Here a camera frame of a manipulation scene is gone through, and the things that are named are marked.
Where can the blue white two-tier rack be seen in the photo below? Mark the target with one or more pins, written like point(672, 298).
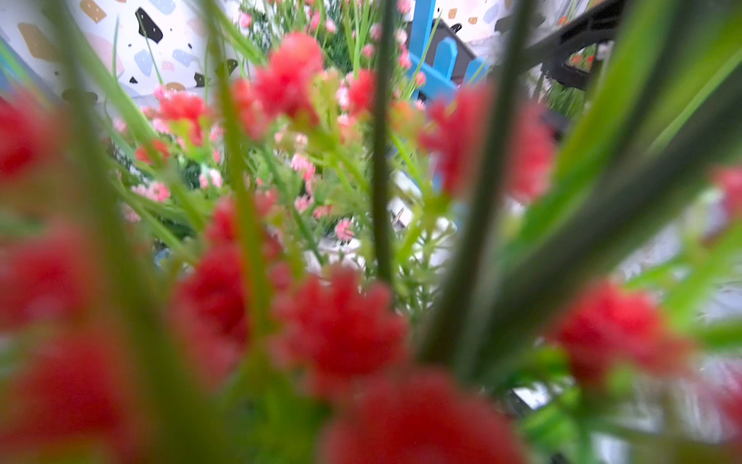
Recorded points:
point(437, 51)

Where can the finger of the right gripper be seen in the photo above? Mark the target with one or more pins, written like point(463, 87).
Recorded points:
point(598, 25)

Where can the red flower pot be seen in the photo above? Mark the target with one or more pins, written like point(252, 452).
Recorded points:
point(526, 294)

